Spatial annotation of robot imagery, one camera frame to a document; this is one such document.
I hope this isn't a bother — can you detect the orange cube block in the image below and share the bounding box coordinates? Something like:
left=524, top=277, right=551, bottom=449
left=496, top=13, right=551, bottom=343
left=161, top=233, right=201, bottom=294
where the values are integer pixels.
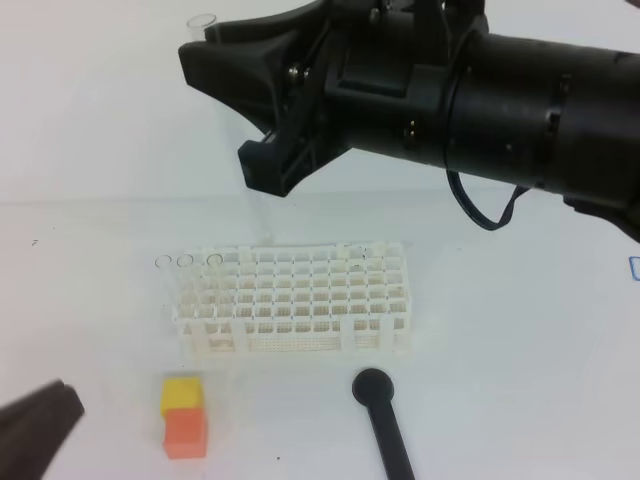
left=163, top=407, right=208, bottom=460

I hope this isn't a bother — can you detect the black round-headed stand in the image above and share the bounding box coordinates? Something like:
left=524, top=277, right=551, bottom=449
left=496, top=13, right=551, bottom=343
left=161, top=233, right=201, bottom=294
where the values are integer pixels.
left=352, top=368, right=415, bottom=480

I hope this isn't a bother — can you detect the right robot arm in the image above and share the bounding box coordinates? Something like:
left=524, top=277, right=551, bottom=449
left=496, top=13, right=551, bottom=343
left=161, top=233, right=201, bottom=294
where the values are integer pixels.
left=178, top=1, right=639, bottom=238

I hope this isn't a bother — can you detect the black camera cable right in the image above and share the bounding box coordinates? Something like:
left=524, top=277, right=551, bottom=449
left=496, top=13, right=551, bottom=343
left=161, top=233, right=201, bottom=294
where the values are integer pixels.
left=446, top=169, right=532, bottom=231

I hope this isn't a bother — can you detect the white test tube rack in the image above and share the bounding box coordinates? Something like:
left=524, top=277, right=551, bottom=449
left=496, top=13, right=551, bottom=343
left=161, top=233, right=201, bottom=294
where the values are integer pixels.
left=169, top=242, right=412, bottom=362

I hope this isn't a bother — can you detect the clear test tube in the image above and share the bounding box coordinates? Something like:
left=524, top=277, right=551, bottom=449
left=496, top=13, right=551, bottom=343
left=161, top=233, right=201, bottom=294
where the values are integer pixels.
left=176, top=254, right=199, bottom=318
left=154, top=254, right=180, bottom=308
left=206, top=253, right=225, bottom=310
left=186, top=13, right=274, bottom=246

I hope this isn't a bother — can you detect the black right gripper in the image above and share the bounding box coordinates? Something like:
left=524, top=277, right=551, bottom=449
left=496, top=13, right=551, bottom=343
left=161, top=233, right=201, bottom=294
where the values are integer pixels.
left=178, top=1, right=488, bottom=196

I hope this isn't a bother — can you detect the yellow cube block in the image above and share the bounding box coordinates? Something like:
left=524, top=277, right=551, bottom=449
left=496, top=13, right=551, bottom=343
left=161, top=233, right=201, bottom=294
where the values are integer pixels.
left=160, top=376, right=204, bottom=417

